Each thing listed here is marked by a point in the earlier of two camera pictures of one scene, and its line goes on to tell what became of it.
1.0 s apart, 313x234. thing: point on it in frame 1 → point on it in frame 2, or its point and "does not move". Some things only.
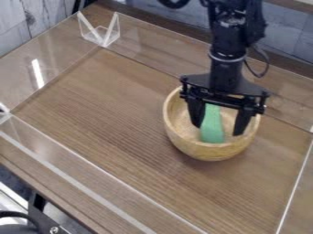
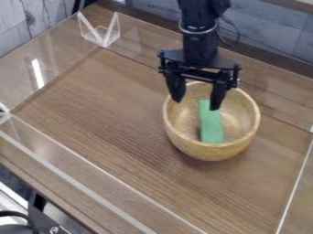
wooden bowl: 187,136 does not move
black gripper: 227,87 → 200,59
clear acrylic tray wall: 80,184 does not move
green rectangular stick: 212,128 does not move
